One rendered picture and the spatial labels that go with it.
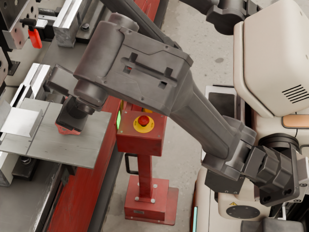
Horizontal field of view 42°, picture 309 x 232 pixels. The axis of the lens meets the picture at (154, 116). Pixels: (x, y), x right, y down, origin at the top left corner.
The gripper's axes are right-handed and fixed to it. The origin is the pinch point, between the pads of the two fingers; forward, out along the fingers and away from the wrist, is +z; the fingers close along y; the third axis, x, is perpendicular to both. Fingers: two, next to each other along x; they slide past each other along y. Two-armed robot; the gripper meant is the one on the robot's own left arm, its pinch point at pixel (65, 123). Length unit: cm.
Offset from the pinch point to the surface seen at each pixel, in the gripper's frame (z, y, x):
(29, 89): 11.6, -11.7, -12.2
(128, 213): 82, -17, 56
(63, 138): 3.1, 2.6, 1.4
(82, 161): -0.5, 8.4, 7.8
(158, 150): 17.1, -16.4, 35.7
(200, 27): 78, -161, 71
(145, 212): 74, -18, 61
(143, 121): 11.4, -20.1, 25.1
